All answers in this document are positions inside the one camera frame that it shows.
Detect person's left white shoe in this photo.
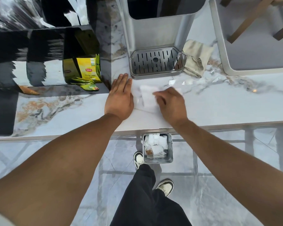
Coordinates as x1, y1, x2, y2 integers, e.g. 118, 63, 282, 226
133, 151, 145, 170

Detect beige folded cloth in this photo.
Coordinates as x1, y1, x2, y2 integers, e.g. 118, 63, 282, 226
182, 39, 214, 78

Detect person's left hand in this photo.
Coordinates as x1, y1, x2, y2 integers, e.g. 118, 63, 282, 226
104, 73, 134, 122

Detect crumpled white paper waste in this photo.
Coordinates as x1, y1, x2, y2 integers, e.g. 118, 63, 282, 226
144, 134, 168, 159

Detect person's black trousers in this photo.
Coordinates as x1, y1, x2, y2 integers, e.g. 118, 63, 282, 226
110, 163, 193, 226

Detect square metal waste bin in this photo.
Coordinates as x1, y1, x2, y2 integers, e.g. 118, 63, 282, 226
142, 133, 174, 164

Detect metal slotted drip tray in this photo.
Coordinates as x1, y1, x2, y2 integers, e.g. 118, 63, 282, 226
129, 46, 187, 80

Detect white paper napkin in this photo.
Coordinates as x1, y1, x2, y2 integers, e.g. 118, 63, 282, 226
139, 85, 183, 113

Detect person's right white shoe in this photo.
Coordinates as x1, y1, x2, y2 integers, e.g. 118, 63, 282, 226
155, 179, 175, 197

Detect yellow tea box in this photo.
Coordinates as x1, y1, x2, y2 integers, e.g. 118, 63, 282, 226
76, 54, 102, 83

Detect person's white shoe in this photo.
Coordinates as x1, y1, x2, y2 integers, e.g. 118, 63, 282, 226
155, 179, 175, 197
133, 151, 145, 170

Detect glossy black shelf unit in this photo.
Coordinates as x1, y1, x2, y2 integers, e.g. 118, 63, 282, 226
0, 0, 111, 137

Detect brown wooden chair frame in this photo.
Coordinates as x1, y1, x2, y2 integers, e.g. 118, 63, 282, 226
220, 0, 283, 44

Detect silver water dispenser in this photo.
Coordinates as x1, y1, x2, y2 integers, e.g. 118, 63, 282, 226
114, 0, 212, 80

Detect person's right hand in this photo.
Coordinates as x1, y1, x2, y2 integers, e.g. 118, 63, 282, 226
153, 87, 189, 127

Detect person's left forearm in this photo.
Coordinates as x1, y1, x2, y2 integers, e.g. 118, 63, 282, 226
0, 113, 123, 226

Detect green tea bag packet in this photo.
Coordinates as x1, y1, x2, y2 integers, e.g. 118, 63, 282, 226
70, 78, 95, 85
81, 84, 100, 92

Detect person's right forearm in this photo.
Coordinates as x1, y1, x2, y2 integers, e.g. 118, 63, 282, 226
173, 118, 283, 226

